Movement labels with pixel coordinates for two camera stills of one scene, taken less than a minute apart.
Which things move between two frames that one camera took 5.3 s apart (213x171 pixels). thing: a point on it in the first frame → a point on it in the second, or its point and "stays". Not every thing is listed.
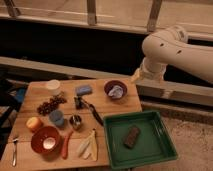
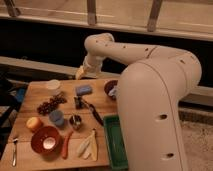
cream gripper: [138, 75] → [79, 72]
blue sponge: [83, 89] stays
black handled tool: [81, 104] stays
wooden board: [60, 123] stays
